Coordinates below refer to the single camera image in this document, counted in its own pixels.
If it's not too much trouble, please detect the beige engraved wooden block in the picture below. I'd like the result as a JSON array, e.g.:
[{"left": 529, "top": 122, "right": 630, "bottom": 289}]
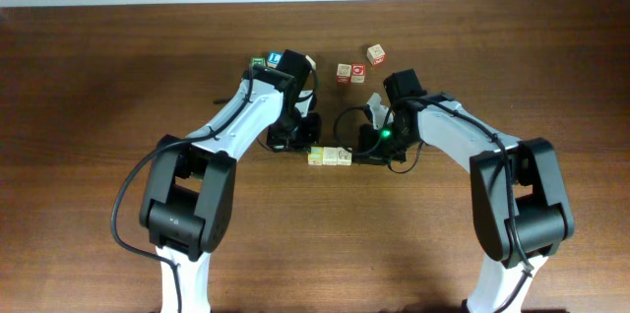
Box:
[{"left": 337, "top": 147, "right": 352, "bottom": 166}]

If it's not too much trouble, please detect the green edged plain block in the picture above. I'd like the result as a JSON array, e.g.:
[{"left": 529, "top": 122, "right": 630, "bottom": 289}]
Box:
[{"left": 322, "top": 147, "right": 339, "bottom": 165}]

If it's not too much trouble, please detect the green R letter block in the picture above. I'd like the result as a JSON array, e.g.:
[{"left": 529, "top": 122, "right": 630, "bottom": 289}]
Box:
[{"left": 251, "top": 57, "right": 267, "bottom": 66}]

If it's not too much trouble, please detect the blue L letter block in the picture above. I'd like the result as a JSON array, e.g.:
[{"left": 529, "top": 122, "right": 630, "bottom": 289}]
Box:
[{"left": 267, "top": 52, "right": 283, "bottom": 68}]

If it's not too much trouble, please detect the red edged far block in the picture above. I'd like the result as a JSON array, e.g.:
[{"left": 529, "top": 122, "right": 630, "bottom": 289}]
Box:
[{"left": 366, "top": 44, "right": 386, "bottom": 66}]

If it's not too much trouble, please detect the red O letter block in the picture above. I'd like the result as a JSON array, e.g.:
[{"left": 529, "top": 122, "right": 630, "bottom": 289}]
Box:
[{"left": 350, "top": 64, "right": 366, "bottom": 84}]

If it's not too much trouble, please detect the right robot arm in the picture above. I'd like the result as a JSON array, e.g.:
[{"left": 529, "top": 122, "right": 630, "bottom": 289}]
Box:
[{"left": 355, "top": 70, "right": 575, "bottom": 312}]

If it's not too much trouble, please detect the number 2 wooden block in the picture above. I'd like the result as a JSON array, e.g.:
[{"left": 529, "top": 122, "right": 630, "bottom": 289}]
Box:
[{"left": 305, "top": 55, "right": 316, "bottom": 72}]

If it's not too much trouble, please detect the red snail picture block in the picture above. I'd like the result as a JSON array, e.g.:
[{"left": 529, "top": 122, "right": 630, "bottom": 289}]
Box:
[{"left": 336, "top": 63, "right": 351, "bottom": 84}]

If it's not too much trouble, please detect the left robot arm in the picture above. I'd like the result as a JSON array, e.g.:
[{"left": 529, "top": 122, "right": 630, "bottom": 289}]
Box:
[{"left": 139, "top": 50, "right": 321, "bottom": 312}]

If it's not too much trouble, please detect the yellow framed wooden block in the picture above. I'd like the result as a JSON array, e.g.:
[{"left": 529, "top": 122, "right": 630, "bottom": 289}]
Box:
[{"left": 307, "top": 147, "right": 324, "bottom": 165}]

